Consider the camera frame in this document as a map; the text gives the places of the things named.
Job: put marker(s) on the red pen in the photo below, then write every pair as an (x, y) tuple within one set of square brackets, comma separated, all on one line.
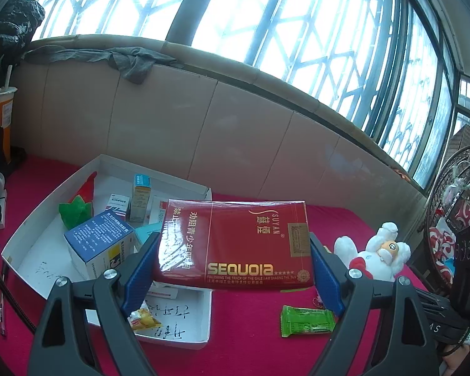
[(2, 313)]

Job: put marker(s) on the red white patterned cushion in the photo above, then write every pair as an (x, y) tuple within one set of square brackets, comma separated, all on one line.
[(440, 239)]

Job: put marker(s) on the white dreamcatcher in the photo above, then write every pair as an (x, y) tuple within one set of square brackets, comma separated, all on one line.
[(460, 184)]

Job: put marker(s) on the person's right hand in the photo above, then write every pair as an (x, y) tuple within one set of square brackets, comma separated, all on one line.
[(453, 364)]

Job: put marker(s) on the orange cup with straw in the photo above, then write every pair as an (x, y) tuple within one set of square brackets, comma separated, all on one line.
[(2, 117)]

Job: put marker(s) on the green snack packet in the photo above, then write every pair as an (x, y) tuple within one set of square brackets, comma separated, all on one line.
[(305, 321)]

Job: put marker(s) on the teal cloth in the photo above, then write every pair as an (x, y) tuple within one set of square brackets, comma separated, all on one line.
[(448, 264)]

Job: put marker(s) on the small red sill object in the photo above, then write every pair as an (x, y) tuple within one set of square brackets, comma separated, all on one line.
[(400, 174)]

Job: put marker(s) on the red cigarette pack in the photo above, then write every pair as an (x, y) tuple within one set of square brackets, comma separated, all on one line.
[(235, 243)]

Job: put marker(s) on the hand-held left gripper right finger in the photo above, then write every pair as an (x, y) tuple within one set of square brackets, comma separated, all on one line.
[(327, 278)]

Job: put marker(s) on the teal-top white medicine box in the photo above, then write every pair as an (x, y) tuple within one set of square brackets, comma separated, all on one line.
[(141, 199)]

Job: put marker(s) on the red blanket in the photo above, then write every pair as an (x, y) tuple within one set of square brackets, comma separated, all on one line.
[(250, 337)]

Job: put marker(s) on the window with metal grille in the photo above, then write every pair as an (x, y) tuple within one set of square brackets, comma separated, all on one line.
[(258, 15)]

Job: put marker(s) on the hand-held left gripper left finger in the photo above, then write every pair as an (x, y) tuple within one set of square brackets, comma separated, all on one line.
[(141, 274)]

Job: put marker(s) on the small white blue medicine box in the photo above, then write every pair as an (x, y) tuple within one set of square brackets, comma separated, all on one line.
[(117, 203)]

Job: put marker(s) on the grey cloth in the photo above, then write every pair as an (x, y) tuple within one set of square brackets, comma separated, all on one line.
[(133, 64)]

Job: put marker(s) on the black plastic bag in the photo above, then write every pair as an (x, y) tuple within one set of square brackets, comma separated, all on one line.
[(11, 23)]

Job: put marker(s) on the yellow snack packet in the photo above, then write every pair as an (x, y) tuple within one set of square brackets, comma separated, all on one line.
[(145, 317)]

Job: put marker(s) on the white plush toy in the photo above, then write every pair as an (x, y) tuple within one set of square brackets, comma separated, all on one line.
[(376, 258)]

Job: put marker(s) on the red green plush toy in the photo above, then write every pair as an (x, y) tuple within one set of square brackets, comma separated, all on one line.
[(78, 207)]

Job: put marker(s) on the white cardboard tray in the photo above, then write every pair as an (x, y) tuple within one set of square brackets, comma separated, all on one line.
[(43, 250)]

